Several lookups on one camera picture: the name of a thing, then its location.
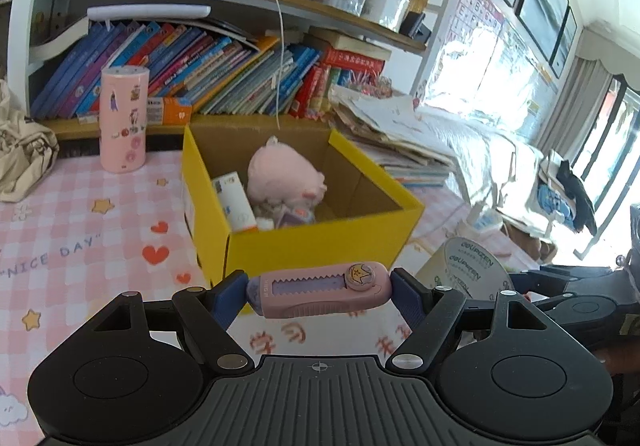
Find white charging cable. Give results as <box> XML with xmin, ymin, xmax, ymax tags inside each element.
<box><xmin>237</xmin><ymin>0</ymin><xmax>286</xmax><ymax>129</ymax></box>

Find orange white toothpaste box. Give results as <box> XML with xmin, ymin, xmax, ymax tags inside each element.
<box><xmin>146</xmin><ymin>97</ymin><xmax>193</xmax><ymax>127</ymax></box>

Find white bar desk lamp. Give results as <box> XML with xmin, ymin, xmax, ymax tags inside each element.
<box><xmin>87</xmin><ymin>4</ymin><xmax>212</xmax><ymax>22</ymax></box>

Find red standing book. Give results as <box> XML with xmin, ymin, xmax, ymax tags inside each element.
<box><xmin>290</xmin><ymin>63</ymin><xmax>333</xmax><ymax>119</ymax></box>

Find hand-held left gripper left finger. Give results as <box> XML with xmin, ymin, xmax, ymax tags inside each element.
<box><xmin>95</xmin><ymin>271</ymin><xmax>253</xmax><ymax>372</ymax></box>

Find white round tin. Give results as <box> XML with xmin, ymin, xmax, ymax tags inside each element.
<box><xmin>361</xmin><ymin>0</ymin><xmax>425</xmax><ymax>34</ymax></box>

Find yellow cardboard box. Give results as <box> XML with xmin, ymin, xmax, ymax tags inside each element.
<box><xmin>181</xmin><ymin>123</ymin><xmax>426</xmax><ymax>289</ymax></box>

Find thick red dictionary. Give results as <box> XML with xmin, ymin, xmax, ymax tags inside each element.
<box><xmin>322</xmin><ymin>48</ymin><xmax>391</xmax><ymax>74</ymax></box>

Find pink plush toy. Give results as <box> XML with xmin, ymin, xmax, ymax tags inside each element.
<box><xmin>247</xmin><ymin>136</ymin><xmax>328</xmax><ymax>207</ymax></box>

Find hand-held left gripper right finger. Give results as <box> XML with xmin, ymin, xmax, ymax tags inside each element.
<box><xmin>390</xmin><ymin>268</ymin><xmax>548</xmax><ymax>372</ymax></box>

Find pink utility knife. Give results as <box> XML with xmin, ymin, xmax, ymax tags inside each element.
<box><xmin>247</xmin><ymin>262</ymin><xmax>393</xmax><ymax>319</ymax></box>

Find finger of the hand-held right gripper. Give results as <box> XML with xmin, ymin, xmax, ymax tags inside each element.
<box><xmin>507</xmin><ymin>266</ymin><xmax>621</xmax><ymax>297</ymax></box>

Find black cloth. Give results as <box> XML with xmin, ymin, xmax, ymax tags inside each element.
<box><xmin>556</xmin><ymin>160</ymin><xmax>599</xmax><ymax>235</ymax></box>

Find grey curtain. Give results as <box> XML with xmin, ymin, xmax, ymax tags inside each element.
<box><xmin>532</xmin><ymin>56</ymin><xmax>621</xmax><ymax>187</ymax></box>

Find row of colourful books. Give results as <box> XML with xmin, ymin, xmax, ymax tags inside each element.
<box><xmin>30</xmin><ymin>20</ymin><xmax>326</xmax><ymax>119</ymax></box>

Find bed with white sheet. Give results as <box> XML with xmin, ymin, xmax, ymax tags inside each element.
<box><xmin>415</xmin><ymin>96</ymin><xmax>601</xmax><ymax>267</ymax></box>

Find alphabet wall poster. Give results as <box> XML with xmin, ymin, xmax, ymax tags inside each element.
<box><xmin>442</xmin><ymin>0</ymin><xmax>556</xmax><ymax>96</ymax></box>

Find colourful bead trinkets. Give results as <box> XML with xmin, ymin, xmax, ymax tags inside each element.
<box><xmin>350</xmin><ymin>76</ymin><xmax>392</xmax><ymax>97</ymax></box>

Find pink printed desk mat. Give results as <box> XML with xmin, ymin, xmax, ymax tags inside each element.
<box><xmin>0</xmin><ymin>148</ymin><xmax>551</xmax><ymax>446</ymax></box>

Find purple toy car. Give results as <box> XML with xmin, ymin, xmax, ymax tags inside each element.
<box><xmin>276</xmin><ymin>206</ymin><xmax>317</xmax><ymax>228</ymax></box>

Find stack of papers and workbooks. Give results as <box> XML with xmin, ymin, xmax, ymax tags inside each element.
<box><xmin>330</xmin><ymin>84</ymin><xmax>456</xmax><ymax>189</ymax></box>

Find white orange medicine box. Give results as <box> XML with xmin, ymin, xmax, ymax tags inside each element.
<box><xmin>211</xmin><ymin>172</ymin><xmax>259</xmax><ymax>233</ymax></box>

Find beige cloth bag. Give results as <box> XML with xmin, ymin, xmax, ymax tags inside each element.
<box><xmin>0</xmin><ymin>80</ymin><xmax>60</xmax><ymax>203</ymax></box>

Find black framed window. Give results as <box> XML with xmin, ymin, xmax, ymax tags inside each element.
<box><xmin>570</xmin><ymin>76</ymin><xmax>640</xmax><ymax>257</ymax></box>

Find pink sticker canister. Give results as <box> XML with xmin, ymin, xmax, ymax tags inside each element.
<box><xmin>100</xmin><ymin>66</ymin><xmax>151</xmax><ymax>174</ymax></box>

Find black stand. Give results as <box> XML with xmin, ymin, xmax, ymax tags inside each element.
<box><xmin>399</xmin><ymin>12</ymin><xmax>432</xmax><ymax>45</ymax></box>

